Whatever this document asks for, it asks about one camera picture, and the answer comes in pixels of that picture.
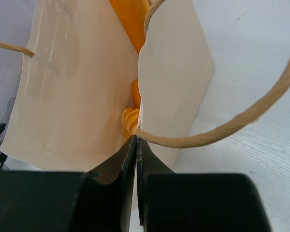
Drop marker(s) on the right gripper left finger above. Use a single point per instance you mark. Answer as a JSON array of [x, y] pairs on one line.
[[113, 190]]

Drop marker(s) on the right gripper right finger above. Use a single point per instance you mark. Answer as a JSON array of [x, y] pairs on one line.
[[146, 163]]

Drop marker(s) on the orange ring bread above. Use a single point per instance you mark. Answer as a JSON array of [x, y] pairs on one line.
[[129, 121]]

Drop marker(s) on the beige paper bag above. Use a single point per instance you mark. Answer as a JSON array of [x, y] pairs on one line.
[[204, 62]]

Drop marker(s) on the metal tongs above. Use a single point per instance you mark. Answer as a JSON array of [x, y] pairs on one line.
[[4, 116]]

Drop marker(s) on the long orange bread loaf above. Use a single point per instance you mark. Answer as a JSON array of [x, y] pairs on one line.
[[131, 14]]

